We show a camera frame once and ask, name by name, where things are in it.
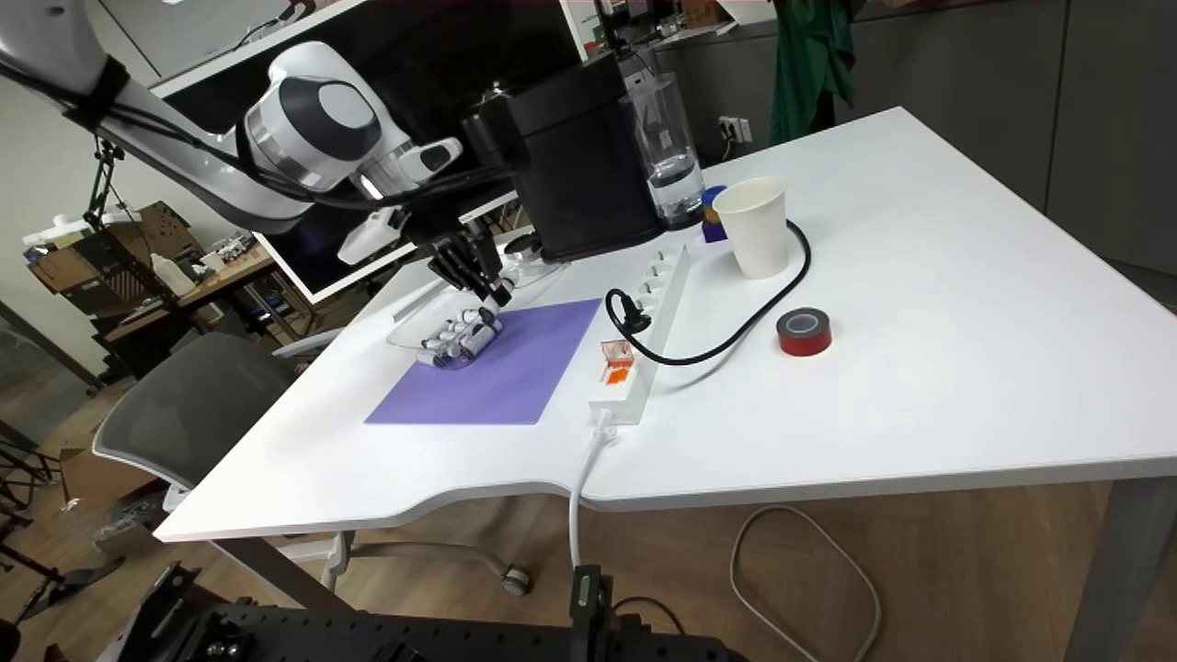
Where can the small blue object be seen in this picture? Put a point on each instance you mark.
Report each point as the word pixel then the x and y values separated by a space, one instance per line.
pixel 711 215

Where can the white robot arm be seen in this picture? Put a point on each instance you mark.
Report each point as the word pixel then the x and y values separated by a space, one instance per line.
pixel 295 135

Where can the grey table leg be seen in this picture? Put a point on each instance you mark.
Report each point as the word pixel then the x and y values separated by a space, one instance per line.
pixel 1123 574

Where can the white wall socket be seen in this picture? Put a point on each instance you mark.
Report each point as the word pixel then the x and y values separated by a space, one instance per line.
pixel 732 130

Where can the clear water tank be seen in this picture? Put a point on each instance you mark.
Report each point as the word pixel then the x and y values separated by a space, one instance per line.
pixel 672 149

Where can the white paper cup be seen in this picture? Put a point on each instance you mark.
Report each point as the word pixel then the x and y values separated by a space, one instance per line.
pixel 754 230

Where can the red tape roll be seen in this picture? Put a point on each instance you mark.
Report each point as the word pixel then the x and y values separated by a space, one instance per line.
pixel 802 332

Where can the cluttered wooden desk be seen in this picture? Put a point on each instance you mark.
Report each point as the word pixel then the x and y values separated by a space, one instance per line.
pixel 149 261

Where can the grey office chair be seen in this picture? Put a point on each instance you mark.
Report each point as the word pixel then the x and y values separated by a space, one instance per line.
pixel 184 406

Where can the black coffee machine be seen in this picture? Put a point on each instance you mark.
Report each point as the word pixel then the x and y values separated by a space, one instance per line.
pixel 574 161

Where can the green hanging cloth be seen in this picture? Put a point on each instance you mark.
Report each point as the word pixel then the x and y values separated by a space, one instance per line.
pixel 811 59

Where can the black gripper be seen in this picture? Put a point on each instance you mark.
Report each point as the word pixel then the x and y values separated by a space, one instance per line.
pixel 442 222

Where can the clear plastic box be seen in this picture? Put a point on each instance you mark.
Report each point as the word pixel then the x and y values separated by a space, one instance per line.
pixel 413 332

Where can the purple mat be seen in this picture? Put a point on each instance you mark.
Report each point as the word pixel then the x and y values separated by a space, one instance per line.
pixel 491 374

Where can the black tripod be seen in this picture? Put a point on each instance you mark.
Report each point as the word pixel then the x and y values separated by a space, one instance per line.
pixel 100 196

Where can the small bottle with dark cap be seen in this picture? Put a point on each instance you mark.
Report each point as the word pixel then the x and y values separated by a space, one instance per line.
pixel 456 341
pixel 483 330
pixel 434 350

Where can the black metal rig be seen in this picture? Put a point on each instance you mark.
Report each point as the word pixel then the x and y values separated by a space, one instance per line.
pixel 369 637

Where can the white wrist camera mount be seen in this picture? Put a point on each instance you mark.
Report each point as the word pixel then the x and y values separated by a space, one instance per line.
pixel 369 233

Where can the white power strip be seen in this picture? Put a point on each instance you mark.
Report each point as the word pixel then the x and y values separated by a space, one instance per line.
pixel 636 350

